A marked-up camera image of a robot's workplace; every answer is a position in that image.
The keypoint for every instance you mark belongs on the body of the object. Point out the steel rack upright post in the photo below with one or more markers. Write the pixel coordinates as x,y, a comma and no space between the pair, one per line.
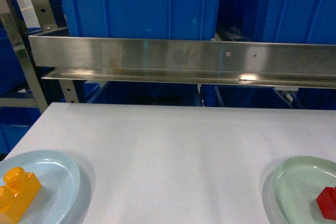
17,33

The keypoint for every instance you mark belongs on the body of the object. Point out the yellow toy building block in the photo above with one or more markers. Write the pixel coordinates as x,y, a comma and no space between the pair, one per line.
19,191

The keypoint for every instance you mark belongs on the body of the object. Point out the stainless steel shelf rail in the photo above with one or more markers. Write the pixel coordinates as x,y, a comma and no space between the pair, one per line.
186,61

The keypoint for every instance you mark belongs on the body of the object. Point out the red toy building block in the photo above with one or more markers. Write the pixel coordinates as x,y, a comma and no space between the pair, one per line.
326,202

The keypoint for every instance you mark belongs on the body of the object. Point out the large blue bin centre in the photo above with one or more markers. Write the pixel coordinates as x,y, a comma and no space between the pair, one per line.
153,19

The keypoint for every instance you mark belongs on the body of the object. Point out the large blue bin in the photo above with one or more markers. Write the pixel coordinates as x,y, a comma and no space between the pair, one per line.
296,21
153,19

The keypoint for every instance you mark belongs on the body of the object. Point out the light green plate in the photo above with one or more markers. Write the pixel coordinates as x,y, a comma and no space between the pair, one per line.
294,186

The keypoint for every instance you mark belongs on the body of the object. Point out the large blue bin right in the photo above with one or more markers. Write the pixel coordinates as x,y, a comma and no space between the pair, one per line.
296,21

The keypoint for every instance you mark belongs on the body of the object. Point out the light blue plate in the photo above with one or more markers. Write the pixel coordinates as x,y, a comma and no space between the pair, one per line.
60,179

